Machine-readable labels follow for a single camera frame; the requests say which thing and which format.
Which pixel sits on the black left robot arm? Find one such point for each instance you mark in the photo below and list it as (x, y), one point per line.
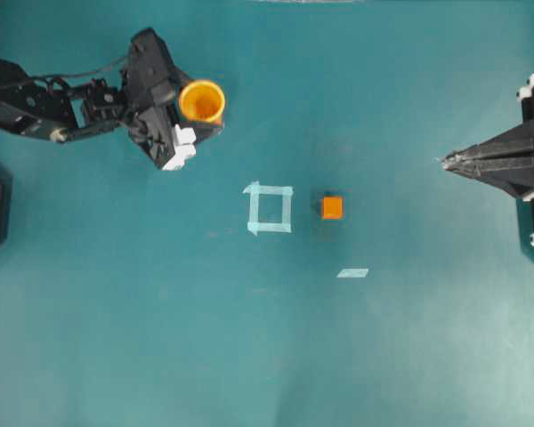
(48, 108)

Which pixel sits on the tape square marker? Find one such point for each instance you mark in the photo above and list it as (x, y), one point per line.
(270, 208)

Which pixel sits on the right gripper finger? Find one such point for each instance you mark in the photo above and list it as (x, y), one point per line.
(518, 141)
(514, 175)

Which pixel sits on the orange plastic cup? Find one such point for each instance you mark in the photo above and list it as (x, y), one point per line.
(204, 101)

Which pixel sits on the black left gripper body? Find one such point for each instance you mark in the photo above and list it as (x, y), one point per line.
(149, 115)

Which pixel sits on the small tape strip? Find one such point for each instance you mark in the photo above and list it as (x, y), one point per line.
(353, 273)

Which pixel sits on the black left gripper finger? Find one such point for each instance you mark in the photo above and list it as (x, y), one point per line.
(205, 129)
(180, 78)

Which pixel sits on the orange cube block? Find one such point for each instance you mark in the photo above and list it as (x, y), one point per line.
(332, 208)

